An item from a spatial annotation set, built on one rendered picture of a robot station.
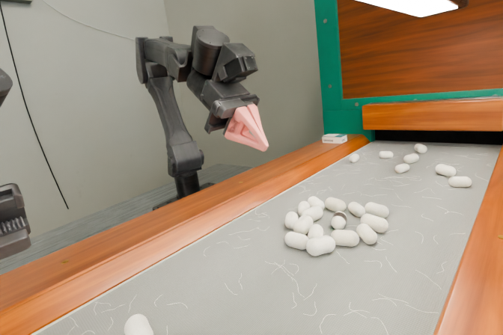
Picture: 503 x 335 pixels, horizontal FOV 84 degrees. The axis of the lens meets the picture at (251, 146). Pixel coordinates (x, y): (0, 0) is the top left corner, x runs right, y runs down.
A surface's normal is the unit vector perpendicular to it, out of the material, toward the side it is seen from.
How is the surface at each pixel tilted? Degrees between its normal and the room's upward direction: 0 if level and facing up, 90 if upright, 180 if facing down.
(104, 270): 45
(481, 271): 0
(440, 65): 90
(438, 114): 90
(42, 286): 0
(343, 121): 90
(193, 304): 0
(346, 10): 90
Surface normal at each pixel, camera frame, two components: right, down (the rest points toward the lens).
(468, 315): -0.13, -0.97
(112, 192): 0.77, 0.04
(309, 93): -0.62, 0.24
